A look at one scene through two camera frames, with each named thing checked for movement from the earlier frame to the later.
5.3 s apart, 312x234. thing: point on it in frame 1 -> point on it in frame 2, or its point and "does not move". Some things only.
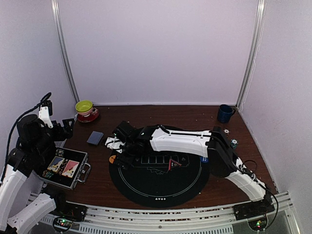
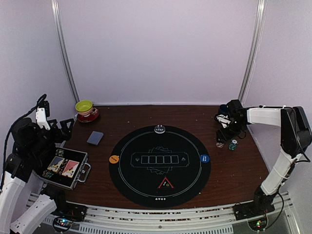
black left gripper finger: [68, 125] does not move
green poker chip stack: [233, 144] does not move
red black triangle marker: [173, 165] -> [165, 184]
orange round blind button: [111, 159] does not move
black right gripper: [121, 164] -> [219, 133]
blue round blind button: [204, 159] does not move
